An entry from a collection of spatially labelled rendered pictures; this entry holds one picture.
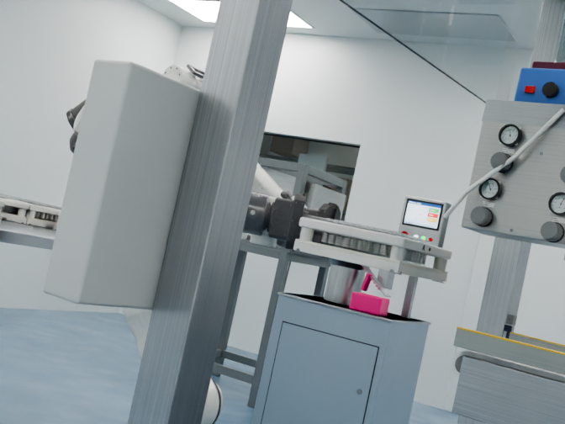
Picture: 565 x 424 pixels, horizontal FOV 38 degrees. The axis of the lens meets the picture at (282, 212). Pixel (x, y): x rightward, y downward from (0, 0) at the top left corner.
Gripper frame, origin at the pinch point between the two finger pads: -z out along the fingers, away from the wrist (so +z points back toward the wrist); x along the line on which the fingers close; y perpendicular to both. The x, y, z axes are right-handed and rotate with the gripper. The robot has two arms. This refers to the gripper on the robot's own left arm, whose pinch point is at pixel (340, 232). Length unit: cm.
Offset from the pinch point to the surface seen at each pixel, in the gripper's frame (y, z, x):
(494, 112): 19, -43, -24
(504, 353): 15, -51, 16
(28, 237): 21, 93, 17
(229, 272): 80, -47, 10
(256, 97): 81, -48, -10
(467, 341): 16.1, -44.5, 16.0
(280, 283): -225, 214, 26
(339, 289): -192, 144, 21
